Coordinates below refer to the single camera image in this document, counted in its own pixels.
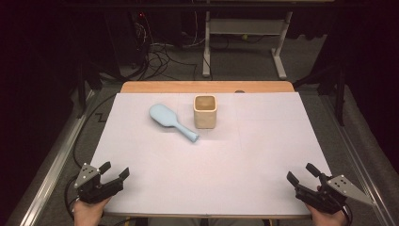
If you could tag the black metal stand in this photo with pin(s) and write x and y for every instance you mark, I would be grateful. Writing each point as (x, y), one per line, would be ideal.
(89, 81)
(340, 94)

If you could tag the light blue hairbrush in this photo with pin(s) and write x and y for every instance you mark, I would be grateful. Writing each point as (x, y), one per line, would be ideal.
(164, 116)

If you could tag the wooden table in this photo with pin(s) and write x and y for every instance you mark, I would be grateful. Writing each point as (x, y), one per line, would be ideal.
(188, 87)

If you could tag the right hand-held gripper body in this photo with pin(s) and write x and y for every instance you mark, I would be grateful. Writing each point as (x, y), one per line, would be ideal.
(326, 197)

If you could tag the white metal desk frame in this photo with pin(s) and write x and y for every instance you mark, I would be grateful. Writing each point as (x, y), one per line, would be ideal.
(244, 26)

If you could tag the person's right hand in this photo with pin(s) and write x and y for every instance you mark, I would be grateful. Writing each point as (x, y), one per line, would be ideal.
(329, 219)

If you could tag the metal floor rail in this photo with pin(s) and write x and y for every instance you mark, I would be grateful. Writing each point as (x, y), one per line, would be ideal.
(357, 163)
(53, 175)

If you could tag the person's left hand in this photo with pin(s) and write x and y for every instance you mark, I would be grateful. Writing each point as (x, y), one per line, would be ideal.
(87, 215)

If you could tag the black computer equipment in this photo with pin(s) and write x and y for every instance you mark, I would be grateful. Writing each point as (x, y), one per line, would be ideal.
(125, 37)

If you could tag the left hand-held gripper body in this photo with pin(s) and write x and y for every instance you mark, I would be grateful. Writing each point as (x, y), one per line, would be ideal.
(94, 191)

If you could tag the beige square cup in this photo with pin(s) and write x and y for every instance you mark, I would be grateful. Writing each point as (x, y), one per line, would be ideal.
(205, 119)

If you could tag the small yellow ball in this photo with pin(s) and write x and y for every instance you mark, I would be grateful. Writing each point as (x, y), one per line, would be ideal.
(244, 37)

